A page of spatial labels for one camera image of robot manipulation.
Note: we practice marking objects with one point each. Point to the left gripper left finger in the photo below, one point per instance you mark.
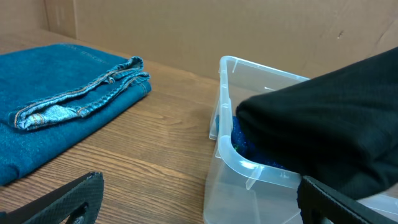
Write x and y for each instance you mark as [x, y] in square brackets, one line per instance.
[79, 201]

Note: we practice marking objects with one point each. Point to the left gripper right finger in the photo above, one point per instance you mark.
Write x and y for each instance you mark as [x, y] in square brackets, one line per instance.
[320, 203]

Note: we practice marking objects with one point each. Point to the large black garment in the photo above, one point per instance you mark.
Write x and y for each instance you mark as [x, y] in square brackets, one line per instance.
[339, 128]

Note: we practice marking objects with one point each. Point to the blue sequin fabric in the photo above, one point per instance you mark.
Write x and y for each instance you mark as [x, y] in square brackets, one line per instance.
[247, 149]

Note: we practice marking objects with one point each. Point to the clear plastic storage bin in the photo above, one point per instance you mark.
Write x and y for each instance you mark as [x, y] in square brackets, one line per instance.
[239, 190]

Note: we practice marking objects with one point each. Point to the folded blue denim jeans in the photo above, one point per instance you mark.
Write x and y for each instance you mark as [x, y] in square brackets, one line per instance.
[53, 97]

